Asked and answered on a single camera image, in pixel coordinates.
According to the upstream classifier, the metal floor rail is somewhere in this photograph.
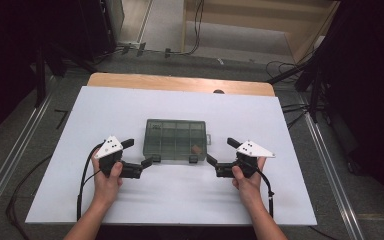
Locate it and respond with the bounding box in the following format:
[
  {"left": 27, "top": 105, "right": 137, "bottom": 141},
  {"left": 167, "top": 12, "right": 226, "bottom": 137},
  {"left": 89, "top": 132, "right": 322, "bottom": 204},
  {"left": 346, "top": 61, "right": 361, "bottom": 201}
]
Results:
[
  {"left": 298, "top": 94, "right": 366, "bottom": 240},
  {"left": 0, "top": 75, "right": 57, "bottom": 233}
]

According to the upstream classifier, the person's left hand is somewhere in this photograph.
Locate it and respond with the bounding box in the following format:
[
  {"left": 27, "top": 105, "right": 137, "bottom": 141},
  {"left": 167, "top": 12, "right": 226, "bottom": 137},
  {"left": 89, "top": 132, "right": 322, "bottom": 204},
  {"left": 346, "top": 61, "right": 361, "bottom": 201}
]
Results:
[{"left": 90, "top": 148, "right": 124, "bottom": 209}]

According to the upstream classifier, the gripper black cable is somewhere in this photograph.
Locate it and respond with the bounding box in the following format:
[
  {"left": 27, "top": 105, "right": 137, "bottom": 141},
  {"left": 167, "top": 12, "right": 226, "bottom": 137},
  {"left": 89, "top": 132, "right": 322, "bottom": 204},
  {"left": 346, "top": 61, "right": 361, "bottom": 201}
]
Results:
[
  {"left": 76, "top": 142, "right": 105, "bottom": 222},
  {"left": 255, "top": 167, "right": 275, "bottom": 220}
]

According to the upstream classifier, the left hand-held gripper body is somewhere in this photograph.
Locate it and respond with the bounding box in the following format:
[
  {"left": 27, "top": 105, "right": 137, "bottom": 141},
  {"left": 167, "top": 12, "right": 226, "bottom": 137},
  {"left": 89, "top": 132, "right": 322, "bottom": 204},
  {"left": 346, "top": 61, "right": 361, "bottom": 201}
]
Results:
[{"left": 93, "top": 134, "right": 144, "bottom": 179}]

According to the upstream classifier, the black metal stand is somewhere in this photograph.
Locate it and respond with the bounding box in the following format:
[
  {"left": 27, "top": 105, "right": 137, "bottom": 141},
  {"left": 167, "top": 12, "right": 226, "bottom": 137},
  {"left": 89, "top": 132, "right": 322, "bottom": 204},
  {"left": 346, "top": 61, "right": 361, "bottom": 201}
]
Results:
[
  {"left": 33, "top": 41, "right": 98, "bottom": 108},
  {"left": 267, "top": 49, "right": 335, "bottom": 125}
]

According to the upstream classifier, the black cabinet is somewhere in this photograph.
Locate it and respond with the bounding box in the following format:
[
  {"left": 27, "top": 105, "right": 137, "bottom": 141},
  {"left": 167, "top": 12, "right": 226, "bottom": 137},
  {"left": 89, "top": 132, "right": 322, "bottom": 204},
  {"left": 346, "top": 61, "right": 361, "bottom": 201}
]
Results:
[{"left": 78, "top": 0, "right": 118, "bottom": 63}]

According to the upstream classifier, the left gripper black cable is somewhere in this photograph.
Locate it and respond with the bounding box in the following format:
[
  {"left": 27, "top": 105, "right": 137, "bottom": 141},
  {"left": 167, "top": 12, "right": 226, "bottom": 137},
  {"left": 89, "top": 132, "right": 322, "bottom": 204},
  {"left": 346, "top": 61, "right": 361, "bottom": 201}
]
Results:
[{"left": 76, "top": 142, "right": 105, "bottom": 222}]

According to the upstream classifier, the translucent green compartment box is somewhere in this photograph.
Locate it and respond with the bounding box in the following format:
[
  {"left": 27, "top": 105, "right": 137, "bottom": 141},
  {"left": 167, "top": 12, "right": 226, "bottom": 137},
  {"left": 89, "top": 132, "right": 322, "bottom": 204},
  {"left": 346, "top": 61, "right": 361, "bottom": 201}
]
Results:
[{"left": 142, "top": 118, "right": 213, "bottom": 165}]

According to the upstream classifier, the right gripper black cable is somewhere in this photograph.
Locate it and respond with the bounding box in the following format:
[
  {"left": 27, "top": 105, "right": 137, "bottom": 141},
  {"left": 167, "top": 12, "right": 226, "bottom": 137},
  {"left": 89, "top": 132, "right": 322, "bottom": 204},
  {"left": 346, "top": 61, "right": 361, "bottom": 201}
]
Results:
[{"left": 255, "top": 167, "right": 275, "bottom": 220}]

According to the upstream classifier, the hanging black cable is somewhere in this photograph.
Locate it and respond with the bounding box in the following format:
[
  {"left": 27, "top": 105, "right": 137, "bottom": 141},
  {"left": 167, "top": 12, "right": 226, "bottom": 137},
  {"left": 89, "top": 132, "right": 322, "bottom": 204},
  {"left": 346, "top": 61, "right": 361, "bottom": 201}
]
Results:
[{"left": 179, "top": 0, "right": 205, "bottom": 57}]

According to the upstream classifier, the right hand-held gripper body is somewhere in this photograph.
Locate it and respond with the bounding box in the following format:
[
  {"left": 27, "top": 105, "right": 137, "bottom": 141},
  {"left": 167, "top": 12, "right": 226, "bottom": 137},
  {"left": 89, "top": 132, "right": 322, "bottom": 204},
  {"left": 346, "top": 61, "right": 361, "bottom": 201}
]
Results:
[{"left": 214, "top": 139, "right": 277, "bottom": 179}]

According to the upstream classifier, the looped black cable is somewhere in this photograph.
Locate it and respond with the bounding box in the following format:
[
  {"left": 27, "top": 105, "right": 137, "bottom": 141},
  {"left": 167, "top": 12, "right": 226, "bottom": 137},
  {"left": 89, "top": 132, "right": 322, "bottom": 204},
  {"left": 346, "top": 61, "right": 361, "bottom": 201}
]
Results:
[{"left": 265, "top": 60, "right": 303, "bottom": 85}]

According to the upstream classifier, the black floor cable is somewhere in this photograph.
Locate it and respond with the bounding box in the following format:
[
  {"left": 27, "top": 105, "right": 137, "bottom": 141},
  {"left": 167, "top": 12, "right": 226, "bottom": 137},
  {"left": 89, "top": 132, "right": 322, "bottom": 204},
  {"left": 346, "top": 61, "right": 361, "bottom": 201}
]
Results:
[{"left": 5, "top": 154, "right": 53, "bottom": 240}]

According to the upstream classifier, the person's right hand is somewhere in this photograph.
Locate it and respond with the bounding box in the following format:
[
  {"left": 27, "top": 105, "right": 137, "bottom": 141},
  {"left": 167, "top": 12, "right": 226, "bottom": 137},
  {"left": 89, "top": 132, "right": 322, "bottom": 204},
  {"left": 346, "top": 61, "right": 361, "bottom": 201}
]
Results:
[{"left": 231, "top": 156, "right": 268, "bottom": 209}]

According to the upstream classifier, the white board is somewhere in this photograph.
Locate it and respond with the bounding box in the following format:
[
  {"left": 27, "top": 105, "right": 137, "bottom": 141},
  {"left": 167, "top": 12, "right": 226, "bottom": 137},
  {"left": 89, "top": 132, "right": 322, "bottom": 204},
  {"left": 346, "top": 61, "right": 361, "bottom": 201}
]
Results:
[{"left": 24, "top": 85, "right": 318, "bottom": 227}]

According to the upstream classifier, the wooden shelf unit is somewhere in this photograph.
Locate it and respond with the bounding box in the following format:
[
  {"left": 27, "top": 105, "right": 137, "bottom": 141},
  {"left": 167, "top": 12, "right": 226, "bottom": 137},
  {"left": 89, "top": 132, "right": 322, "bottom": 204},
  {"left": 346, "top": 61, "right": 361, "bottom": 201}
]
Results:
[{"left": 180, "top": 0, "right": 342, "bottom": 65}]

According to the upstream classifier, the wooden table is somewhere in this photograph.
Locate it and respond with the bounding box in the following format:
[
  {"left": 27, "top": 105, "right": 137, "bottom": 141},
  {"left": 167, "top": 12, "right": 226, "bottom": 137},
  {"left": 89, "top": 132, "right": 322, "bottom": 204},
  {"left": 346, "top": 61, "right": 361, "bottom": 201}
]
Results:
[{"left": 87, "top": 72, "right": 276, "bottom": 98}]

